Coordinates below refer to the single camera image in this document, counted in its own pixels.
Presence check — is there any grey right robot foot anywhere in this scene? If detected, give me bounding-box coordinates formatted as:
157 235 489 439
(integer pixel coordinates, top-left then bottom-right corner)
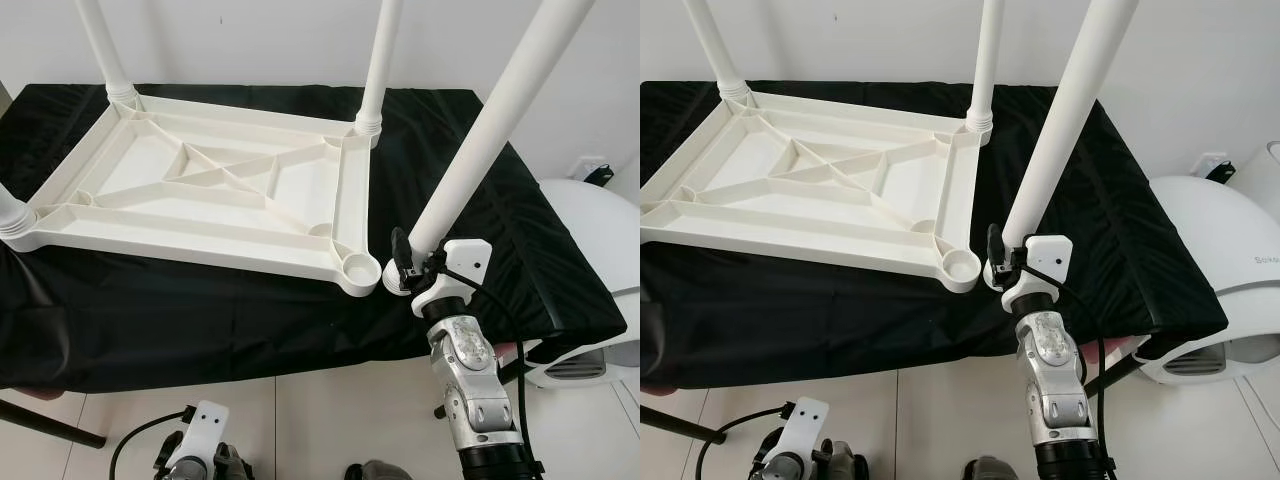
965 455 1021 480
345 460 411 480

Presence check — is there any grey left robot foot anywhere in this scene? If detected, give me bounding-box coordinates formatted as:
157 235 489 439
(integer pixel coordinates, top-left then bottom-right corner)
830 440 871 480
215 445 253 480

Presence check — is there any white dome appliance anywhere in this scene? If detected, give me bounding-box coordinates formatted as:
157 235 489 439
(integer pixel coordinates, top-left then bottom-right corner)
525 178 641 391
1135 175 1280 386

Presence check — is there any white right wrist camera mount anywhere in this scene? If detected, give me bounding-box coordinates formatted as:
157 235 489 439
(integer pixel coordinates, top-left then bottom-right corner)
412 238 493 319
1002 235 1074 316

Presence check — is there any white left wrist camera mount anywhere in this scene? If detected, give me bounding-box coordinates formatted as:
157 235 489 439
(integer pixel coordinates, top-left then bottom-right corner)
775 397 831 471
165 400 231 471

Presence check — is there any grey robot foot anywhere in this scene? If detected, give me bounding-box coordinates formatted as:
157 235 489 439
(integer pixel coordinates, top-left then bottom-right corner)
830 440 871 480
965 455 1021 480
345 460 411 480
215 445 253 480

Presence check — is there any white plastic table top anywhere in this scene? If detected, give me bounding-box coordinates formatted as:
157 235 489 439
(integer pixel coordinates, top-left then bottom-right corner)
640 90 984 294
0 92 383 298

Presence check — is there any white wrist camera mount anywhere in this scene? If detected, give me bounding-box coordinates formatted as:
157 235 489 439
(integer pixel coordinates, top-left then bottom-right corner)
165 400 231 471
775 397 831 471
1002 235 1074 316
412 238 493 319

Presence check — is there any white plastic table leg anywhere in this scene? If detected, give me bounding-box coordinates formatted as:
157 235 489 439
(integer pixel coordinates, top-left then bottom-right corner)
0 185 36 241
683 0 751 101
355 0 404 136
983 0 1141 291
382 0 598 296
965 0 1006 133
75 0 141 106

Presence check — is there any black padded bed cover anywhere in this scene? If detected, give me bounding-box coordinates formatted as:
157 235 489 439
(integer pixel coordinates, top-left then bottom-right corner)
640 80 1229 391
0 83 629 393

